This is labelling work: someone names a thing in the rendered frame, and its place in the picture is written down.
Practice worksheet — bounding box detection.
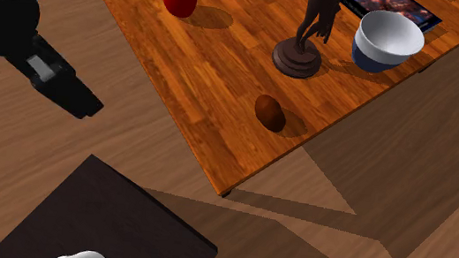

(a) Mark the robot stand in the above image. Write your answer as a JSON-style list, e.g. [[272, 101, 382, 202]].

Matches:
[[0, 143, 229, 258]]

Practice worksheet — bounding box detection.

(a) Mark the wooden table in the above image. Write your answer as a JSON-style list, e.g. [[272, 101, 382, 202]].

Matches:
[[66, 0, 459, 225]]

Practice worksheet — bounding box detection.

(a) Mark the brown potato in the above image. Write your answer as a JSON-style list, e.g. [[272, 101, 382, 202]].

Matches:
[[251, 93, 290, 134]]

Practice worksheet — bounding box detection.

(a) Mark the dark brown figure statue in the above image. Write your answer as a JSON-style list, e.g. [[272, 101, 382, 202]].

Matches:
[[268, 0, 342, 84]]

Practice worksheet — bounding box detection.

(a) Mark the white and blue bowl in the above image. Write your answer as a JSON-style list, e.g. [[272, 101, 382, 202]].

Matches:
[[348, 6, 429, 80]]

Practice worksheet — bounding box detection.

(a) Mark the dark blue book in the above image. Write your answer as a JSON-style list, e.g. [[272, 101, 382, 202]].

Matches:
[[337, 0, 446, 36]]

